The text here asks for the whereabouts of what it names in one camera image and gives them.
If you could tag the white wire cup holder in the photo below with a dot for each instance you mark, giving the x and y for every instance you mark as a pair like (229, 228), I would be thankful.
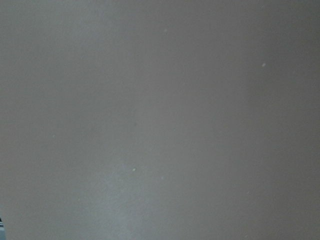
(2, 230)

